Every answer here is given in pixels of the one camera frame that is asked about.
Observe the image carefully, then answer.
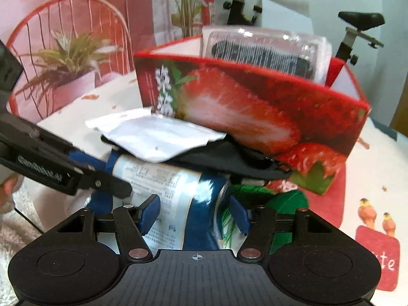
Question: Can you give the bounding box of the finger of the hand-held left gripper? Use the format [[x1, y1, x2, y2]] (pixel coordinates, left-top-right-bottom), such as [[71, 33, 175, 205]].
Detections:
[[71, 165, 133, 199], [68, 150, 111, 175]]

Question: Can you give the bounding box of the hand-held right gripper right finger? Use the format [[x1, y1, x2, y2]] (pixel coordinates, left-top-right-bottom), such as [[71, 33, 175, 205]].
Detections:
[[229, 195, 336, 263]]

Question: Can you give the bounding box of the blue and white labelled packet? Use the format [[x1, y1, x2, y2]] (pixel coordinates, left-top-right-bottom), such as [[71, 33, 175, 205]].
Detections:
[[86, 153, 236, 251]]

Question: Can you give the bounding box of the printed red plant backdrop cloth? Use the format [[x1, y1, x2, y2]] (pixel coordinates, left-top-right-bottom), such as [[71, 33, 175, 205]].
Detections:
[[0, 0, 214, 125]]

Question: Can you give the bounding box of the white foam board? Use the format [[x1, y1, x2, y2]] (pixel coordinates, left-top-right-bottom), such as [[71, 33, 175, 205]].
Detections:
[[260, 0, 311, 29]]

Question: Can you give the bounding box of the clear plastic pack black comb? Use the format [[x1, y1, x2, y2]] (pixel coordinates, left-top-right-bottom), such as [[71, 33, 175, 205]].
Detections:
[[201, 25, 332, 86]]

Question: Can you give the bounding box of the person's left hand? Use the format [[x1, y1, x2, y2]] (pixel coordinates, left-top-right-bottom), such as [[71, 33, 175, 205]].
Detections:
[[0, 173, 24, 215]]

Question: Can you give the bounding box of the white fluffy cloth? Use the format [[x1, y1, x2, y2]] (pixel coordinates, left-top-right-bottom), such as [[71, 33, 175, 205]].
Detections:
[[0, 185, 45, 306]]

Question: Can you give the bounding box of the black glove with white dots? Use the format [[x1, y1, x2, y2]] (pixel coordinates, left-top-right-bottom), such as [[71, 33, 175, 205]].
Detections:
[[101, 135, 294, 179]]

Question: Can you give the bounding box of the white foil pouch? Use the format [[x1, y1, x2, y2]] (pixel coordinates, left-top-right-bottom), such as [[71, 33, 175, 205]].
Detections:
[[85, 108, 225, 162]]

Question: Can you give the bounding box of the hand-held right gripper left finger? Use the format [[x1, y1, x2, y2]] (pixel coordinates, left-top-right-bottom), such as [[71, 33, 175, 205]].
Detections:
[[54, 194, 161, 263]]

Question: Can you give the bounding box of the green packet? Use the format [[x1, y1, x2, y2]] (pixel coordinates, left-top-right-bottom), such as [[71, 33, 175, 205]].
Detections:
[[220, 183, 308, 251]]

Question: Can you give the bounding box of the black exercise bike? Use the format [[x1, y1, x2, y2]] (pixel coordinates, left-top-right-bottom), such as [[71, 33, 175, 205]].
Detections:
[[223, 0, 386, 67]]

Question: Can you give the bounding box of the red strawberry printed cardboard box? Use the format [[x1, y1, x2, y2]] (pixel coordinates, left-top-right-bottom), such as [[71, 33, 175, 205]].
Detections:
[[134, 35, 372, 196]]

